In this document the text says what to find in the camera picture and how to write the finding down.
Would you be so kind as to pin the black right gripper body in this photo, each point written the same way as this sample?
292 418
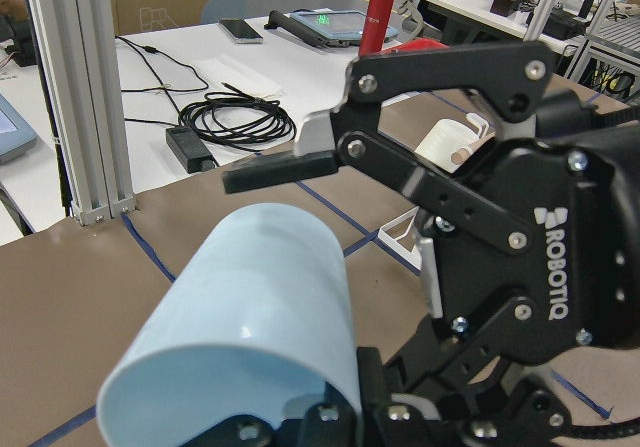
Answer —
561 261

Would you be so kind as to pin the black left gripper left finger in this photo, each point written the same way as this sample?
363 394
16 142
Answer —
328 422

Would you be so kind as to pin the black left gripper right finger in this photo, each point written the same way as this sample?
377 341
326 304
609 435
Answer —
383 421

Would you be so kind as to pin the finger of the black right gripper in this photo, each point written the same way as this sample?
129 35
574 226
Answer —
477 372
509 77

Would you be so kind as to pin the white plastic cup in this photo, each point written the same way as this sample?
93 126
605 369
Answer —
450 143

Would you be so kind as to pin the light blue cup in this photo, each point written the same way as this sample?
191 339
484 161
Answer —
258 323

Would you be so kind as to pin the red parts tray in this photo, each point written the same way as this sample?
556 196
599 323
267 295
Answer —
416 45

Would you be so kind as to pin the red water bottle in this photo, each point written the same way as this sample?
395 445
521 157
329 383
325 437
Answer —
375 26

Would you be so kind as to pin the black power adapter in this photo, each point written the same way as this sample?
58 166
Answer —
189 150

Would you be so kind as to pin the aluminium frame post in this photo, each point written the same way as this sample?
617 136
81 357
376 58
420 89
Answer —
76 41

